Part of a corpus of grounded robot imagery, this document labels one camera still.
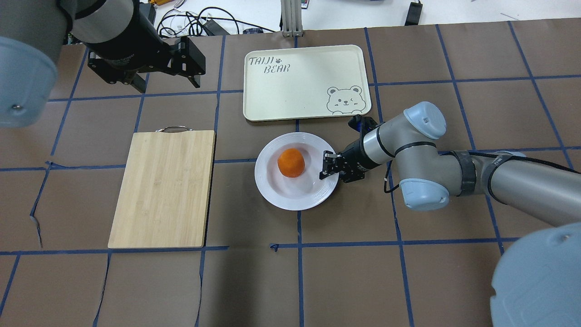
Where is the white round plate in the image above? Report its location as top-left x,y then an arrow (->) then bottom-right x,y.
254,132 -> 339,211

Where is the orange fruit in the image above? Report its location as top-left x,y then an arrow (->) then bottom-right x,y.
277,148 -> 305,178

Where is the cream bear tray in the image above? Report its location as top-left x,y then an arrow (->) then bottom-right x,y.
243,44 -> 371,122

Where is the black power adapter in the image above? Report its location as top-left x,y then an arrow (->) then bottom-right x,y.
404,0 -> 423,25

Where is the bamboo cutting board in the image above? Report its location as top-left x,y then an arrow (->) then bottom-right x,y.
108,128 -> 216,250

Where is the aluminium frame post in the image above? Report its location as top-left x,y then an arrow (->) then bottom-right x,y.
281,0 -> 304,37

